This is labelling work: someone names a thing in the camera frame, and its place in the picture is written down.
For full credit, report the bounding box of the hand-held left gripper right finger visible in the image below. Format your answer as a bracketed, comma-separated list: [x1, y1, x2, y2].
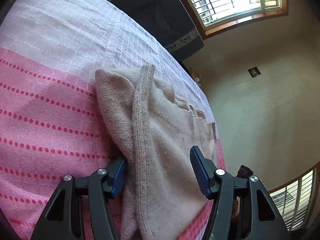
[189, 145, 292, 240]

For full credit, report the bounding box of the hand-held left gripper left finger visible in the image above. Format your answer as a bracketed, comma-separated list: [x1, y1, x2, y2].
[30, 158, 128, 240]

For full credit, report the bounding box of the beige knit sweater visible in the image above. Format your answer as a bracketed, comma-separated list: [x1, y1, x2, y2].
[95, 64, 220, 240]

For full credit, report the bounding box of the round wooden side table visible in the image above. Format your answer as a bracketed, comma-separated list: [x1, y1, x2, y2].
[189, 66, 203, 85]

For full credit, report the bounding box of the window with horizontal bars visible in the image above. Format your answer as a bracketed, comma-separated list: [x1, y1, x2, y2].
[267, 161, 320, 232]

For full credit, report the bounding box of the pink and white checked blanket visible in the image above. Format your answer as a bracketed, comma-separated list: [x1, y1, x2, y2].
[0, 0, 227, 240]

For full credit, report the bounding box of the dark sofa with patterned stripes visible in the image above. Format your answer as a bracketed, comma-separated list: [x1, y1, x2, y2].
[72, 0, 205, 55]

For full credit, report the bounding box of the dark wall switch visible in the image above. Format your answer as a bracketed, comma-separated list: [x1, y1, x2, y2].
[247, 66, 262, 78]

